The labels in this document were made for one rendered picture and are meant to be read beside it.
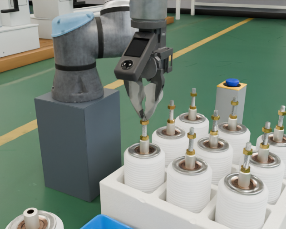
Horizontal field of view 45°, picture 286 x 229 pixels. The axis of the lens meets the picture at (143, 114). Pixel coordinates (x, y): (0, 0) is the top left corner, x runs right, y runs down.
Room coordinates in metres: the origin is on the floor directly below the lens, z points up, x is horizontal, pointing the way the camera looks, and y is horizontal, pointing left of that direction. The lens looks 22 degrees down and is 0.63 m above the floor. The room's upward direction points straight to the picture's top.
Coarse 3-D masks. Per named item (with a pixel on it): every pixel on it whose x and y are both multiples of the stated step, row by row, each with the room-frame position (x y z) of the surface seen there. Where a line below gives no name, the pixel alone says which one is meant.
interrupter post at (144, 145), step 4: (140, 140) 0.70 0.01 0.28; (144, 140) 0.70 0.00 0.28; (148, 140) 0.70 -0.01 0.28; (140, 144) 0.70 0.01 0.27; (144, 144) 0.70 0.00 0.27; (148, 144) 0.70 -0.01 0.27; (140, 148) 0.70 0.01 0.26; (144, 148) 0.70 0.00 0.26; (148, 148) 0.70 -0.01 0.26; (144, 152) 0.70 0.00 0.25
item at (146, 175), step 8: (128, 160) 0.68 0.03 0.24; (136, 160) 0.67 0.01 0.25; (144, 160) 0.67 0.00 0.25; (152, 160) 0.67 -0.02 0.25; (160, 160) 0.68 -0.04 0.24; (128, 168) 0.68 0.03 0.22; (136, 168) 0.66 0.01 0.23; (144, 168) 0.66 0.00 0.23; (152, 168) 0.66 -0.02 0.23; (160, 168) 0.68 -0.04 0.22; (128, 176) 0.68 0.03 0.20; (136, 176) 0.67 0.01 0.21; (144, 176) 0.66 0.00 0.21; (152, 176) 0.66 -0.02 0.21; (160, 176) 0.68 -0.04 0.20; (128, 184) 0.68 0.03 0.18; (136, 184) 0.67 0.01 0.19; (144, 184) 0.66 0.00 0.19; (152, 184) 0.67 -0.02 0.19; (160, 184) 0.68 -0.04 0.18; (144, 192) 0.66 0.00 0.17; (152, 192) 0.66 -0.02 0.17
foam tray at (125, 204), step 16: (112, 176) 0.71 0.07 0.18; (112, 192) 0.67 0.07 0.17; (128, 192) 0.65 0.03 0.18; (160, 192) 0.65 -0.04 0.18; (112, 208) 0.67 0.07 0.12; (128, 208) 0.64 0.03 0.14; (144, 208) 0.61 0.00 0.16; (160, 208) 0.59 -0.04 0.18; (176, 208) 0.59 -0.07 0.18; (208, 208) 0.59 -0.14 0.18; (272, 208) 0.59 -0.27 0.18; (128, 224) 0.64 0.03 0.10; (144, 224) 0.61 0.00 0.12; (160, 224) 0.59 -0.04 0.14; (176, 224) 0.57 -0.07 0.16; (192, 224) 0.55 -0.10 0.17; (208, 224) 0.54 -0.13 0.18; (272, 224) 0.54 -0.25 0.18
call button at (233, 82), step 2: (230, 78) 1.03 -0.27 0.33; (226, 80) 1.01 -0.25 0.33; (228, 80) 1.01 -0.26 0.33; (230, 80) 1.01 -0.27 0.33; (232, 80) 1.01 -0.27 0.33; (234, 80) 1.01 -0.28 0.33; (236, 80) 1.01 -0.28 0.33; (238, 80) 1.01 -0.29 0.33; (226, 82) 1.01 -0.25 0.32; (228, 82) 1.00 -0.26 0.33; (230, 82) 1.00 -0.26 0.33; (232, 82) 1.00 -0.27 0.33; (234, 82) 1.00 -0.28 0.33; (236, 82) 1.00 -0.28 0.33; (238, 82) 1.00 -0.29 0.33; (228, 84) 1.01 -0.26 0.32; (230, 84) 1.00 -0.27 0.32; (232, 84) 1.00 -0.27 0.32; (234, 84) 1.00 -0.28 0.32; (236, 84) 1.00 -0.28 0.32
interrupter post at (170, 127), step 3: (168, 123) 0.80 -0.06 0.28; (174, 123) 0.80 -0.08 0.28; (168, 126) 0.80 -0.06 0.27; (171, 126) 0.79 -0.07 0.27; (174, 126) 0.80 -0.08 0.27; (168, 129) 0.80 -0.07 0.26; (171, 129) 0.79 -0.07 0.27; (174, 129) 0.80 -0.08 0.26; (168, 132) 0.80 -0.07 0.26; (171, 132) 0.79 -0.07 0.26; (174, 132) 0.80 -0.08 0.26
